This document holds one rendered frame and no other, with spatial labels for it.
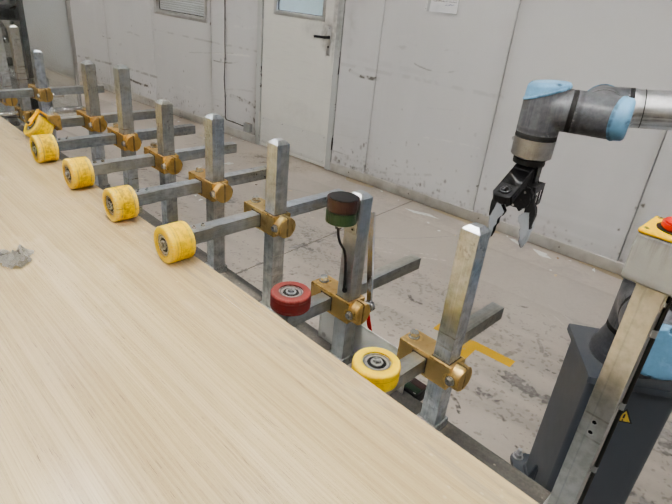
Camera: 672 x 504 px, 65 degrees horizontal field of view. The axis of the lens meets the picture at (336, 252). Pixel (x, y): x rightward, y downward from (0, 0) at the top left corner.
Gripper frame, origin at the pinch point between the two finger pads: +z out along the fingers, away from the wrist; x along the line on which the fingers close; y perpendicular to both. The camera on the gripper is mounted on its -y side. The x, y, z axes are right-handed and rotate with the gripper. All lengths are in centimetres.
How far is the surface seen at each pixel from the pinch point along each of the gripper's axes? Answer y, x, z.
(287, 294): -54, 20, 3
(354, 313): -43.1, 11.4, 8.2
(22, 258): -85, 64, 3
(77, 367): -92, 26, 4
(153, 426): -90, 9, 4
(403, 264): -18.0, 16.4, 7.7
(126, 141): -35, 111, -2
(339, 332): -42.3, 15.2, 15.4
